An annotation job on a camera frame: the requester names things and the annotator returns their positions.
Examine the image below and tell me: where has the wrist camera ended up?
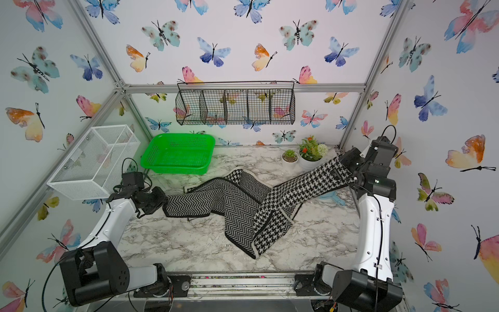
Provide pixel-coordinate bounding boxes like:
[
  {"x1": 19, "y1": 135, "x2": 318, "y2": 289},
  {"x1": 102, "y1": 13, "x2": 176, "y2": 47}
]
[
  {"x1": 370, "y1": 136, "x2": 399, "y2": 166},
  {"x1": 122, "y1": 172, "x2": 145, "y2": 192}
]

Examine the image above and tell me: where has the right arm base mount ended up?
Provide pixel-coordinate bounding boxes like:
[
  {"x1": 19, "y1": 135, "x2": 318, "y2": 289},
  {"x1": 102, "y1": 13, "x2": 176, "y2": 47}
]
[{"x1": 292, "y1": 274, "x2": 332, "y2": 296}]

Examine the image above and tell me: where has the green plastic basket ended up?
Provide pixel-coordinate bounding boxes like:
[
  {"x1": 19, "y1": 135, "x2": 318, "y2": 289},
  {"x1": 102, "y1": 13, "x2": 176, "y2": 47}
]
[{"x1": 141, "y1": 133, "x2": 215, "y2": 175}]

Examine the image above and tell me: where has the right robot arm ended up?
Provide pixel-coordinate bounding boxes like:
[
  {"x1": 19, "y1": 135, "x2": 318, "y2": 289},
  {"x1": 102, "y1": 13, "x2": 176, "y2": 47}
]
[{"x1": 313, "y1": 143, "x2": 403, "y2": 311}]

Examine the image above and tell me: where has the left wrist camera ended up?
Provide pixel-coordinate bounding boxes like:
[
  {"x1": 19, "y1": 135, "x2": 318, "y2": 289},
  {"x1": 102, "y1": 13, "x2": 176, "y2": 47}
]
[{"x1": 122, "y1": 172, "x2": 145, "y2": 192}]

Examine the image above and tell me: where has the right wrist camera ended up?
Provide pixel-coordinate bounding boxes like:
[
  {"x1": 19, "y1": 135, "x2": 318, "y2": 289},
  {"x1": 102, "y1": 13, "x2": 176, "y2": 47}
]
[{"x1": 370, "y1": 136, "x2": 399, "y2": 166}]

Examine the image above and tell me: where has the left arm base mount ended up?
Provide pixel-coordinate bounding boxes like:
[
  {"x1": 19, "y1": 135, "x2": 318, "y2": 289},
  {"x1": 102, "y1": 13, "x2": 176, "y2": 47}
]
[{"x1": 132, "y1": 274, "x2": 191, "y2": 299}]

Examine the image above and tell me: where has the flowering plant in white pot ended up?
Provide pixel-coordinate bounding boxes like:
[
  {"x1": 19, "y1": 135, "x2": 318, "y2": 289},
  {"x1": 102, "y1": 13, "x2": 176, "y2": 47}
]
[{"x1": 299, "y1": 136, "x2": 329, "y2": 172}]

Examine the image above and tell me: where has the black white patterned knit scarf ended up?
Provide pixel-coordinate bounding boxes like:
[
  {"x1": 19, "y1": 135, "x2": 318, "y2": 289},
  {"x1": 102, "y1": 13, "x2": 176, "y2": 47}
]
[{"x1": 162, "y1": 158, "x2": 353, "y2": 259}]

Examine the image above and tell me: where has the small succulent in white pot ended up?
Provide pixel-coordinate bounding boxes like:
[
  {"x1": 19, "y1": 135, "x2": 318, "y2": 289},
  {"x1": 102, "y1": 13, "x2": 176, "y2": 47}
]
[{"x1": 281, "y1": 149, "x2": 299, "y2": 170}]

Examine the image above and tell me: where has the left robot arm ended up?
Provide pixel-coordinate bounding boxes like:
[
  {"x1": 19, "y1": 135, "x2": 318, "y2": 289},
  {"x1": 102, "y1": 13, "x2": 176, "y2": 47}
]
[{"x1": 58, "y1": 187, "x2": 172, "y2": 307}]

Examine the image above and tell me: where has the white mesh wall basket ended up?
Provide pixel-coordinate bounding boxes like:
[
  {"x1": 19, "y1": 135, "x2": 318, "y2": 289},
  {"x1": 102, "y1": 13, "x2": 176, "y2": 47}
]
[{"x1": 47, "y1": 125, "x2": 140, "y2": 200}]

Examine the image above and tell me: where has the light blue plastic scoop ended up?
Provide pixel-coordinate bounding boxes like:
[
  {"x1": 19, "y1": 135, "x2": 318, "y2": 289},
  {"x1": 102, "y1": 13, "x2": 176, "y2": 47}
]
[{"x1": 318, "y1": 191, "x2": 346, "y2": 206}]

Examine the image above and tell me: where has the black wire wall basket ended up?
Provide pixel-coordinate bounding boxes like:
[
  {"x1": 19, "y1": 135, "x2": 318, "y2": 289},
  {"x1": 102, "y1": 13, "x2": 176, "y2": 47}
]
[{"x1": 174, "y1": 81, "x2": 296, "y2": 126}]

